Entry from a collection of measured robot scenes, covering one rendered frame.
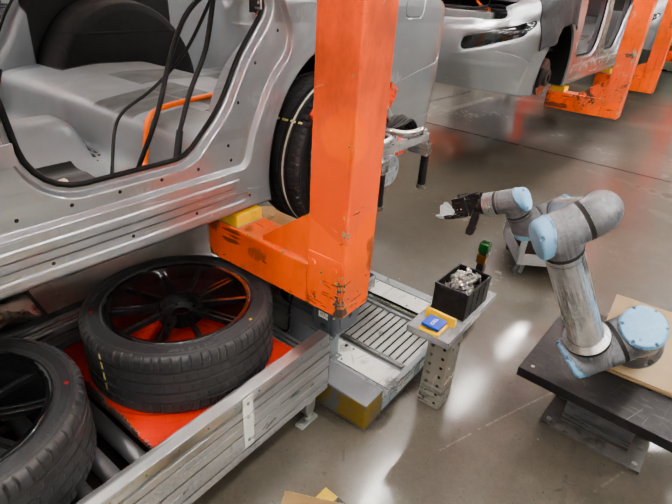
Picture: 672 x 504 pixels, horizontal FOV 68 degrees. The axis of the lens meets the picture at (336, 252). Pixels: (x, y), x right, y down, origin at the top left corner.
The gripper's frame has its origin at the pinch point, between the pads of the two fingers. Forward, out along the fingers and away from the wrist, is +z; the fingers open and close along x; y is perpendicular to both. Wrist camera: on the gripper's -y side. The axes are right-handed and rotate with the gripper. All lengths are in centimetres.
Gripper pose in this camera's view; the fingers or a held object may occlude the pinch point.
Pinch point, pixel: (439, 216)
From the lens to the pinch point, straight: 213.8
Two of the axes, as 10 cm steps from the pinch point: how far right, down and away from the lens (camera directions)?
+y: -3.0, -9.2, -2.4
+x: -5.5, 3.8, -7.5
